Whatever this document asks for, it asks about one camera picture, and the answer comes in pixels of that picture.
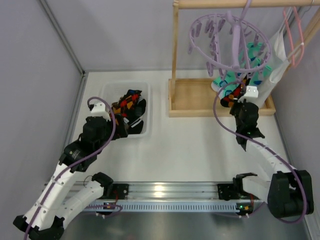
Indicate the teal sock left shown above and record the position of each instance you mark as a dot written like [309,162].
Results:
[220,82]

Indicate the teal sock with blue patch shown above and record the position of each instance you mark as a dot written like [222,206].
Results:
[255,60]

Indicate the pink clothes hanger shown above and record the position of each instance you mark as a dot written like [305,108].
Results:
[292,26]

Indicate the wooden clothes rack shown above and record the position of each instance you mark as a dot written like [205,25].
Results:
[193,97]

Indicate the brown argyle sock in bin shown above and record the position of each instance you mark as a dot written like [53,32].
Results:
[116,108]

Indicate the purple round clip hanger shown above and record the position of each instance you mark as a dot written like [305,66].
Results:
[222,38]

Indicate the argyle sock red yellow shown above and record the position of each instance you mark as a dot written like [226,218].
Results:
[231,98]

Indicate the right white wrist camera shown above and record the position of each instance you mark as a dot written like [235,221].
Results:
[251,92]

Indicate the slotted grey cable duct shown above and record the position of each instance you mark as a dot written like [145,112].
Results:
[214,207]

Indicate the white tote bag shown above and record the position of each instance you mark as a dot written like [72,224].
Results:
[278,63]

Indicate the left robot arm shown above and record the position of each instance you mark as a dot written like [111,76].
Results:
[50,215]

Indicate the white plastic bin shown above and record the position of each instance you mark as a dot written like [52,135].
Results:
[113,90]

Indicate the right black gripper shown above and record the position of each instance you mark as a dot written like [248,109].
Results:
[236,108]

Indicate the black grey blue sock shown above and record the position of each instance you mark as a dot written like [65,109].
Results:
[135,113]

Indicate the aluminium mounting rail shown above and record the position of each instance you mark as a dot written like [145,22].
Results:
[172,190]

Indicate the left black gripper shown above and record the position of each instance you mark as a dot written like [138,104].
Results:
[119,127]

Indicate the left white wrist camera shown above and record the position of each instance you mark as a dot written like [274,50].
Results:
[99,109]

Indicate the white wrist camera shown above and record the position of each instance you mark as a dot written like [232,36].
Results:
[99,109]
[251,92]

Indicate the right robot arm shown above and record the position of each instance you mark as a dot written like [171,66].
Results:
[288,192]

